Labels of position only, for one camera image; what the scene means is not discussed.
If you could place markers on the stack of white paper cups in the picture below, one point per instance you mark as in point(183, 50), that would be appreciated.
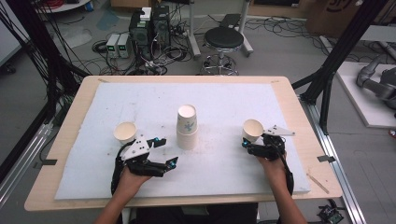
point(186, 130)

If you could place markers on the black frame post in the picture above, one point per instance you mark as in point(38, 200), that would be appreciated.
point(342, 49)
point(40, 46)

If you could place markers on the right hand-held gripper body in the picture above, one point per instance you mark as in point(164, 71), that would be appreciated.
point(271, 149)

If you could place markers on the green circuit board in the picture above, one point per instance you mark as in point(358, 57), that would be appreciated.
point(331, 214)

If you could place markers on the floral paper cup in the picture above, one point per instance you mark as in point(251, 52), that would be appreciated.
point(252, 130)
point(125, 133)

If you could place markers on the thin wooden stick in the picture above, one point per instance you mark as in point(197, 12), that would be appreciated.
point(317, 183)

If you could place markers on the aluminium rail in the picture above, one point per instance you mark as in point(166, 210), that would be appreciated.
point(25, 158)
point(336, 161)

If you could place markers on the black tape piece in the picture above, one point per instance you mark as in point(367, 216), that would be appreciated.
point(49, 162)
point(326, 158)

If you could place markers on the person's dark trousers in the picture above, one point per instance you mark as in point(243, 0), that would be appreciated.
point(193, 216)

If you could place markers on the white desk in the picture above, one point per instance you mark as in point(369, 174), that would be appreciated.
point(194, 40)

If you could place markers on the person's right hand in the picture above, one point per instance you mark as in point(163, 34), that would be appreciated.
point(275, 174)

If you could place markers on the white power supply unit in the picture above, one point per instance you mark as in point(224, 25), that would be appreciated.
point(112, 45)
point(124, 45)

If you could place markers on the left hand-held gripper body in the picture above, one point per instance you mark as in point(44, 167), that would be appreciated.
point(137, 151)

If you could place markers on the white platform board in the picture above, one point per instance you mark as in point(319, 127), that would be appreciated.
point(361, 102)

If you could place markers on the brown cardboard box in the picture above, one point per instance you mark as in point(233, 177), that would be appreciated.
point(333, 15)

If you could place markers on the person's left hand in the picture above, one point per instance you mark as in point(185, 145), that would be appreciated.
point(130, 183)

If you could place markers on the white foam mat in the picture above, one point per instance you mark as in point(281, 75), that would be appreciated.
point(218, 102)

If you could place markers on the small white box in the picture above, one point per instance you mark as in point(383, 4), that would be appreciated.
point(145, 14)

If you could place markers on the black flat pad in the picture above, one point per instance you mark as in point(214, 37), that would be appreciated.
point(230, 20)

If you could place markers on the black round stool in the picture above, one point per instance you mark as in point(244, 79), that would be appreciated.
point(223, 37)

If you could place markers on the black computer tower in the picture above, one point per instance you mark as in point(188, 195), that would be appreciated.
point(140, 37)
point(161, 26)

